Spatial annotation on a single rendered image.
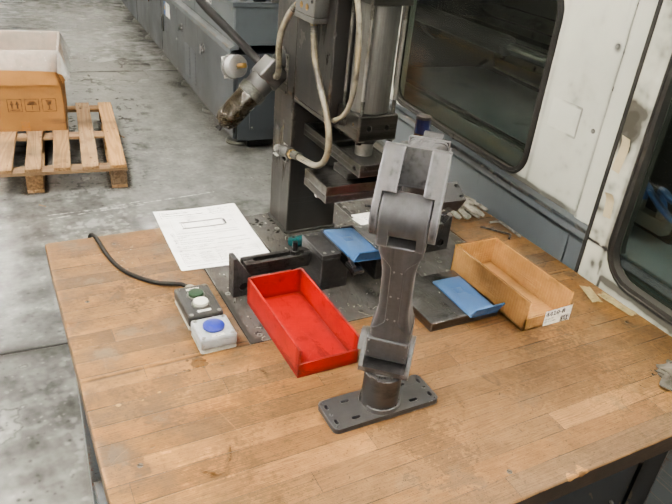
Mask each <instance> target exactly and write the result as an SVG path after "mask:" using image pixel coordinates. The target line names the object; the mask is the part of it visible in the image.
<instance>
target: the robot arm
mask: <svg viewBox="0 0 672 504"><path fill-rule="evenodd" d="M443 139H444V133H439V132H433V131H426V130H425V132H424V135H423V136H417V135H410V136H409V141H406V140H405V141H401V143H397V142H391V141H386V142H385V145H384V149H383V154H382V158H381V163H380V167H379V172H378V176H377V181H376V185H375V190H374V194H373V199H372V203H371V208H370V213H369V220H368V232H369V233H373V234H376V243H375V245H377V246H379V253H380V256H381V262H382V277H381V287H380V296H379V304H378V306H377V307H376V309H375V311H374V314H373V318H372V321H371V324H370V326H368V325H367V326H363V327H362V329H361V334H360V338H359V343H358V348H357V349H361V352H360V357H359V362H358V368H357V370H362V371H364V377H363V384H362V388H361V389H360V390H357V391H354V392H350V393H347V394H343V395H340V396H336V397H333V398H329V399H326V400H322V401H320V402H319V403H318V411H319V412H320V414H321V415H322V417H323V418H324V420H325V421H326V423H327V424H328V426H329V427H330V429H331V430H332V432H333V433H335V434H342V433H345V432H348V431H352V430H355V429H358V428H361V427H364V426H367V425H371V424H374V423H377V422H380V421H383V420H386V419H390V418H393V417H396V416H399V415H402V414H405V413H409V412H412V411H415V410H418V409H421V408H424V407H428V406H431V405H434V404H436V402H437V398H438V396H437V395H436V394H435V392H434V391H433V390H432V389H431V388H430V387H429V386H428V385H427V384H426V382H425V381H424V380H423V379H422V378H421V377H420V376H419V375H416V374H413V375H410V376H409V372H410V368H411V363H412V358H413V353H414V348H415V343H416V337H417V336H414V335H412V333H413V327H414V321H415V314H414V312H413V291H414V284H415V278H416V272H417V268H418V265H419V263H420V261H421V260H422V259H423V257H424V254H425V251H426V247H427V244H431V245H435V242H436V237H437V233H438V228H439V223H440V218H441V214H442V215H444V216H445V215H446V214H448V213H450V212H451V211H453V210H454V211H457V210H458V209H459V208H460V207H461V206H462V205H463V204H464V202H465V201H466V198H465V196H464V194H463V192H462V190H461V188H460V186H459V184H458V182H448V183H447V181H448V176H449V171H450V166H451V161H452V155H453V152H452V150H453V148H450V144H451V141H448V140H443ZM398 186H402V187H401V188H399V189H397V188H398Z"/></svg>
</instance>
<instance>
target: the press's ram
mask: <svg viewBox="0 0 672 504"><path fill-rule="evenodd" d="M304 135H306V136H307V137H308V138H309V139H311V140H312V141H313V142H314V143H316V144H317V145H318V146H319V147H321V148H322V149H323V150H324V151H325V141H326V140H325V124H324V122H316V123H305V125H304ZM376 141H377V140H372V141H364V142H363V143H361V145H360V146H358V145H355V143H356V142H354V141H353V139H352V138H351V137H349V136H348V135H347V134H345V133H343V134H342V133H339V130H337V124H333V125H332V150H331V156H332V157H333V158H334V159H336V160H337V161H338V162H334V165H330V166H323V167H322V168H320V169H313V168H305V178H304V184H305V185H306V186H307V187H308V188H309V189H310V190H311V191H312V192H313V193H314V195H315V197H316V198H318V199H321V200H322V201H323V202H324V203H325V204H327V203H334V202H342V201H349V200H357V199H363V198H370V197H373V194H374V190H375V185H376V181H377V176H378V172H379V167H380V163H381V158H382V154H383V153H381V152H380V151H379V150H377V149H376V148H374V147H373V144H374V143H375V142H376Z"/></svg>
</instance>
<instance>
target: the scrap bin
mask: <svg viewBox="0 0 672 504"><path fill-rule="evenodd" d="M247 303H248V305H249V306H250V308H251V309H252V311H253V312H254V314H255V315H256V317H257V318H258V320H259V321H260V323H261V324H262V326H263V327H264V329H265V330H266V332H267V333H268V335H269V336H270V338H271V339H272V341H273V342H274V344H275V345H276V347H277V348H278V350H279V351H280V353H281V354H282V356H283V357H284V359H285V360H286V362H287V363H288V365H289V366H290V368H291V369H292V371H293V372H294V374H295V375H296V377H297V378H300V377H304V376H308V375H312V374H315V373H319V372H323V371H327V370H331V369H334V368H338V367H342V366H346V365H350V364H353V363H357V359H358V351H359V349H357V348H358V343H359V338H360V335H359V334H358V333H357V332H356V331H355V329H354V328H353V327H352V326H351V325H350V324H349V322H348V321H347V320H346V319H345V318H344V316H343V315H342V314H341V313H340V312H339V311H338V309H337V308H336V307H335V306H334V305H333V304H332V302H331V301H330V300H329V299H328V298H327V296H326V295H325V294H324V293H323V292H322V291H321V289H320V288H319V287H318V286H317V285H316V284H315V282H314V281H313V280H312V279H311V278H310V276H309V275H308V274H307V273H306V272H305V271H304V269H303V268H298V269H293V270H287V271H282V272H276V273H271V274H265V275H260V276H255V277H249V278H248V281H247Z"/></svg>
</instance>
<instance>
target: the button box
mask: <svg viewBox="0 0 672 504"><path fill-rule="evenodd" d="M91 237H94V239H95V241H96V242H97V244H98V245H99V247H100V249H101V250H102V252H103V253H104V255H105V256H106V257H107V259H108V260H109V261H110V262H111V263H112V264H113V265H114V266H115V267H116V268H117V269H119V270H120V271H122V272H123V273H125V274H127V275H129V276H131V277H133V278H136V279H139V280H142V281H145V282H148V283H152V284H156V285H168V286H182V287H184V288H177V289H175V290H174V298H175V304H176V306H177V307H178V309H179V311H180V313H181V315H182V317H183V319H184V321H185V323H186V325H187V327H188V329H189V330H190V331H191V321H193V320H199V319H204V318H209V317H213V316H218V315H222V314H223V310H222V308H221V306H220V305H219V303H218V301H217V300H216V298H215V296H214V295H213V293H212V291H211V290H210V288H209V286H208V285H207V284H201V285H195V286H194V285H192V284H189V285H187V284H186V283H183V282H175V281H159V280H154V279H150V278H146V277H143V276H140V275H137V274H135V273H132V272H130V271H128V270H126V269H125V268H123V267H122V266H121V265H119V264H118V263H117V262H116V261H115V260H114V259H113V258H112V257H111V256H110V254H109V253H108V252H107V250H106V249H105V247H104V246H103V244H102V242H101V241H100V239H99V238H98V236H97V235H96V234H94V233H89V235H88V238H91ZM193 288H199V289H202V290H203V296H202V297H206V298H207V299H208V305H206V306H204V307H197V306H195V305H193V300H194V299H195V298H191V297H189V296H188V292H189V290H191V289H193Z"/></svg>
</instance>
